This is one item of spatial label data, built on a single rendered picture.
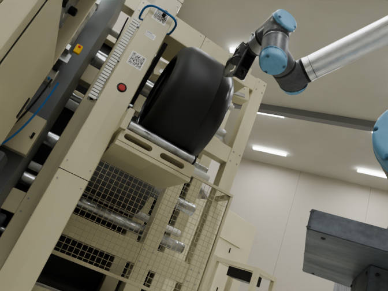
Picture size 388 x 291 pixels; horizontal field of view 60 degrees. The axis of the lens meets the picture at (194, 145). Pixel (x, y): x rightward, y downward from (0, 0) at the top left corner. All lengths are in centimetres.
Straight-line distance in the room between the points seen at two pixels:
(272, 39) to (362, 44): 28
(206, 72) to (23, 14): 93
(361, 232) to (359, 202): 1240
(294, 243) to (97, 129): 1132
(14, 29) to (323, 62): 91
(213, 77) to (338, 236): 103
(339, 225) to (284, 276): 1163
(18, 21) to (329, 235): 70
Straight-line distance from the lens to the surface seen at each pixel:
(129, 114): 141
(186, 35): 214
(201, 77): 149
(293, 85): 124
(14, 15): 76
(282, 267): 1232
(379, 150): 76
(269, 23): 123
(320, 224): 66
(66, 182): 143
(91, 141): 147
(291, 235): 1252
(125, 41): 168
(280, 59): 113
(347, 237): 66
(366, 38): 122
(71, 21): 139
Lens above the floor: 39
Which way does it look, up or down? 22 degrees up
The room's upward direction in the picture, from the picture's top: 23 degrees clockwise
